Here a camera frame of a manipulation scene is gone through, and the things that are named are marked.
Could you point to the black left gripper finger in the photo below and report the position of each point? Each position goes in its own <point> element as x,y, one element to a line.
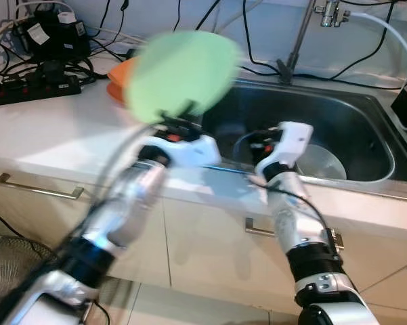
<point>187,110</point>
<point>166,116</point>

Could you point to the green plate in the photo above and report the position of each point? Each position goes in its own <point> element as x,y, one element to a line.
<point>183,71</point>

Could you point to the white bowl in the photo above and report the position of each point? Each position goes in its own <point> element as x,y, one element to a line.
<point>325,166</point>

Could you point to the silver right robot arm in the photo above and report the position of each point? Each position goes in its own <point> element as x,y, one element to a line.
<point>291,217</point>

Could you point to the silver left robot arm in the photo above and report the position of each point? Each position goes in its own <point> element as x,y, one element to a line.
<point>122,203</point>

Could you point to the orange plate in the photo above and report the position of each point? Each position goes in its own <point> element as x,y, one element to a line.
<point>116,93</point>

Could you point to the orange bowl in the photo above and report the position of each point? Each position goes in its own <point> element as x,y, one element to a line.
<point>122,71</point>

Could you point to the stainless steel sink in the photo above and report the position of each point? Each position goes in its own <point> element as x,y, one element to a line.
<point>352,115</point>

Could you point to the chrome faucet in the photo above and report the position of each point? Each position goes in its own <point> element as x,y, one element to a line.
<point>299,37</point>

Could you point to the cream sink counter cabinet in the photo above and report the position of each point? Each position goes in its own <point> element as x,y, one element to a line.
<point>210,257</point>

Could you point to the black labelled power box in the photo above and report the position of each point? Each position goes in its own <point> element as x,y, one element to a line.
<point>57,44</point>

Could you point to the black power strip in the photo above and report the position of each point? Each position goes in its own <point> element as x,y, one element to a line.
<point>34,90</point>

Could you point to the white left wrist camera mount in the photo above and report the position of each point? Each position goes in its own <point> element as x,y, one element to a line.
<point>196,150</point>

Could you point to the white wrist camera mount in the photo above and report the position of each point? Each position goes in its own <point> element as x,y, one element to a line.
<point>196,150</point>
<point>294,139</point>

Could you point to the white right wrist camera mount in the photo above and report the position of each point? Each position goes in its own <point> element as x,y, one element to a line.
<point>294,139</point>

